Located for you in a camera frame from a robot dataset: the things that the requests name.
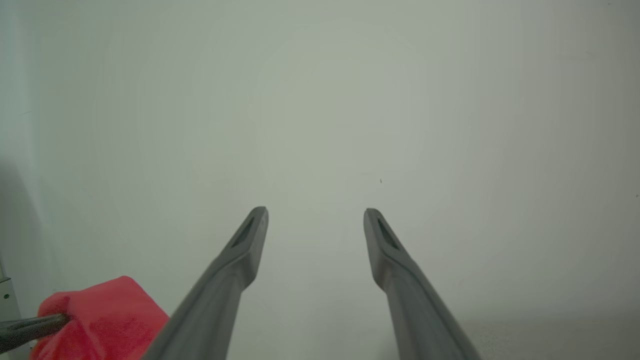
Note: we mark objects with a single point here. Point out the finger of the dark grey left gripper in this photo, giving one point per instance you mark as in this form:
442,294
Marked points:
220,290

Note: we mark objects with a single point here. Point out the dark grey pointed right gripper left finger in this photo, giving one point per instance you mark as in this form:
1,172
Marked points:
30,329

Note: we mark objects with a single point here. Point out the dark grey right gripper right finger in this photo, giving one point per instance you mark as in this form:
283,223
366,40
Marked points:
412,295

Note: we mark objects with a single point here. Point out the red clothing item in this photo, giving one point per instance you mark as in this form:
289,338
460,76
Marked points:
107,317

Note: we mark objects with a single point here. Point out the grey metal panel with screw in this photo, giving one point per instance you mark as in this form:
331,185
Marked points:
6,300

